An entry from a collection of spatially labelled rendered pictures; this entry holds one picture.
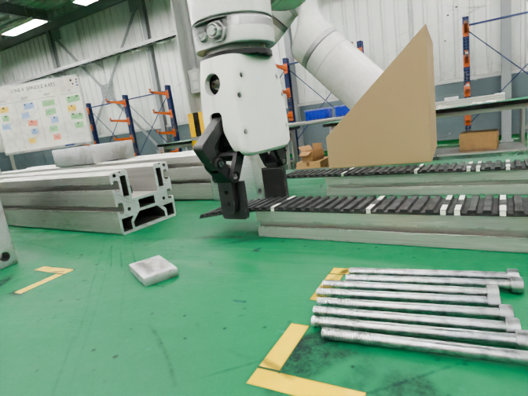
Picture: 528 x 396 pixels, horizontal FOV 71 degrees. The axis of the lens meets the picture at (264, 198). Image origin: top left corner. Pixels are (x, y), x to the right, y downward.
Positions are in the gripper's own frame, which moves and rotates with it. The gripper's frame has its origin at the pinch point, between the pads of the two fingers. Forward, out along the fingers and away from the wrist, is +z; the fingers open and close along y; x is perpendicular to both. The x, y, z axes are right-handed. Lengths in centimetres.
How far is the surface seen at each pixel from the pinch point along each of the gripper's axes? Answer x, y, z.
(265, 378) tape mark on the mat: -13.9, -21.2, 3.9
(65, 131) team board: 523, 278, -35
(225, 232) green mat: 4.1, -1.6, 3.9
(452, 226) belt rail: -20.1, -2.0, 2.0
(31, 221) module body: 43.0, -5.1, 2.7
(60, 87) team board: 515, 282, -97
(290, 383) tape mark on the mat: -15.2, -21.0, 3.9
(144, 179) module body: 21.5, 2.2, -2.3
